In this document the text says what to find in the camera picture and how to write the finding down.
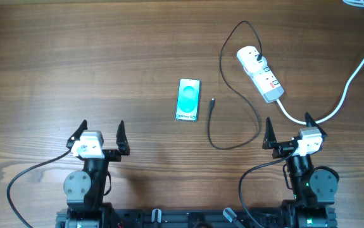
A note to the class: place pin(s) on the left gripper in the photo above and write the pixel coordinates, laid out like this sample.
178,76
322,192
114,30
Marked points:
114,155

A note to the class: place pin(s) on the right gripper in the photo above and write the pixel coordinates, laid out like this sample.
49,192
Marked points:
270,137

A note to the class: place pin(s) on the white power strip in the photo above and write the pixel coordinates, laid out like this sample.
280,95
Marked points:
260,73

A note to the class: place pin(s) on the blue Galaxy S25 smartphone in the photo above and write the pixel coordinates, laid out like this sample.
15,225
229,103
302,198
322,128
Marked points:
188,100

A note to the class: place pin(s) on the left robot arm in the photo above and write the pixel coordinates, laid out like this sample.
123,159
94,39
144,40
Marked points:
85,189

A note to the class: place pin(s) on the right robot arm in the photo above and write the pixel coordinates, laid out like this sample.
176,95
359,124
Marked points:
314,188

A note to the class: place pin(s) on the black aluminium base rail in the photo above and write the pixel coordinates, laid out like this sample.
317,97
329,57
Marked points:
197,218

